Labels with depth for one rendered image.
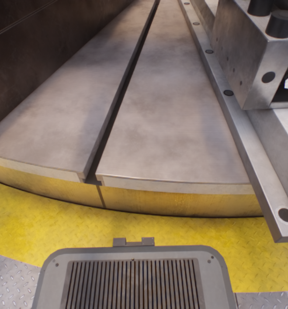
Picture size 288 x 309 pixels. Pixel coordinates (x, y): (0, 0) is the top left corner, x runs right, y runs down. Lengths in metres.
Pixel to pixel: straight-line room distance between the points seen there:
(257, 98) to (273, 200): 0.30
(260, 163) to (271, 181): 0.07
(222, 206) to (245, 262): 0.22
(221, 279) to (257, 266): 0.35
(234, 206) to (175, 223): 0.25
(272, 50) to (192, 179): 0.41
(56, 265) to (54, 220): 0.39
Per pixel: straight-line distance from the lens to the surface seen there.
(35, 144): 0.94
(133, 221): 1.02
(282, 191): 0.76
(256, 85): 0.75
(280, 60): 0.73
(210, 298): 0.70
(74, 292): 0.71
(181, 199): 0.90
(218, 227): 1.05
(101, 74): 1.23
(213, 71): 1.16
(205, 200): 0.92
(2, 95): 1.10
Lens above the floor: 0.93
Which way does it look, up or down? 50 degrees down
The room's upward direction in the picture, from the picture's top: 2 degrees counter-clockwise
